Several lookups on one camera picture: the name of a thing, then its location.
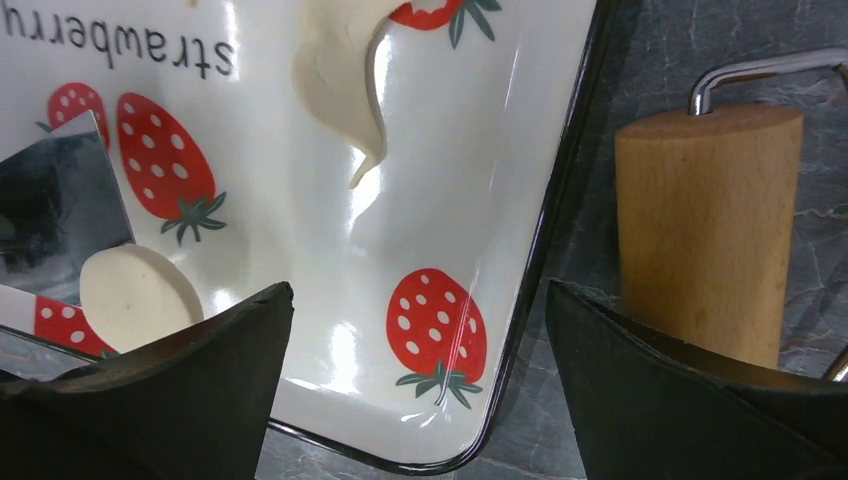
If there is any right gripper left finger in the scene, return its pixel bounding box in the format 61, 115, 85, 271
1, 282, 294, 479

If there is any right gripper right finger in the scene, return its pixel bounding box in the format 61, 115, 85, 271
545, 280, 847, 479

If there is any round cut dough wrapper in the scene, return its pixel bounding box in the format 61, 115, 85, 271
79, 243, 204, 353

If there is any wooden rolling pin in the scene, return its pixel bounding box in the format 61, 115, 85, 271
614, 47, 847, 369

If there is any white strawberry print tray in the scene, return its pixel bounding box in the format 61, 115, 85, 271
1, 1, 618, 475

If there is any wooden handled metal scraper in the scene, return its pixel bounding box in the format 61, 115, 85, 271
1, 111, 135, 306

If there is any beige dough lump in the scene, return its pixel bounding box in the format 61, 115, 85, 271
291, 0, 404, 189

